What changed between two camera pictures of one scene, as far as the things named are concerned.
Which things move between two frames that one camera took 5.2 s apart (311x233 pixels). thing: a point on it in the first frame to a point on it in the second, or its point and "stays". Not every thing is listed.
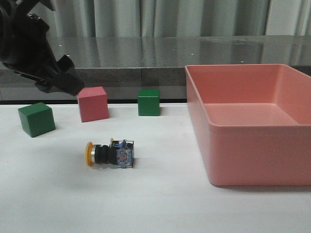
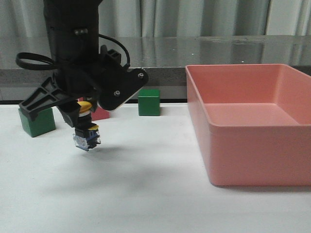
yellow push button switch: [120, 153] to [86, 136]
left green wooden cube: [37, 119] stays
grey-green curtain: [177, 18] stays
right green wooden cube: [148, 102] stays
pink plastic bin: [253, 121] stays
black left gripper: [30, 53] to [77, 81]
